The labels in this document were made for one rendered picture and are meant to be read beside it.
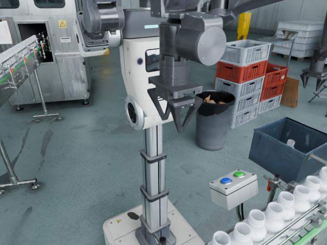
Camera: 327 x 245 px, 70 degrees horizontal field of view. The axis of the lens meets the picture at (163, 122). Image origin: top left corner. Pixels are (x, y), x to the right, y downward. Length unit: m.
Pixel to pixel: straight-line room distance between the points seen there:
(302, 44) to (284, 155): 6.70
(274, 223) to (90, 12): 0.74
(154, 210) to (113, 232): 0.45
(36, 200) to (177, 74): 2.23
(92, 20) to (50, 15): 3.23
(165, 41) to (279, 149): 1.12
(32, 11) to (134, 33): 3.13
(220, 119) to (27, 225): 2.05
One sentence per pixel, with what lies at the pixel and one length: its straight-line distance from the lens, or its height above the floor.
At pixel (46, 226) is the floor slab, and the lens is 2.27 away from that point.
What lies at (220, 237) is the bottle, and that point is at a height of 1.14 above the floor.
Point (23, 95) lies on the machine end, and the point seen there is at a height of 0.27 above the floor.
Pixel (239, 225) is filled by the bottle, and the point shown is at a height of 1.16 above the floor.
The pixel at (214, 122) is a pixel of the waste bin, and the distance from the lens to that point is 2.67.
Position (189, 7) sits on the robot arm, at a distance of 0.44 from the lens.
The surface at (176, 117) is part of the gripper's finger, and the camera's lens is 0.44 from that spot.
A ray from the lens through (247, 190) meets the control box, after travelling 0.82.
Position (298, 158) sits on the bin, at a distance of 1.39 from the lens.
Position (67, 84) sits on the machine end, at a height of 0.39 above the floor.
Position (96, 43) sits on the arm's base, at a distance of 0.87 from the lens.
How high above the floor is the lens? 1.63
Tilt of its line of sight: 28 degrees down
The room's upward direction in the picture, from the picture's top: straight up
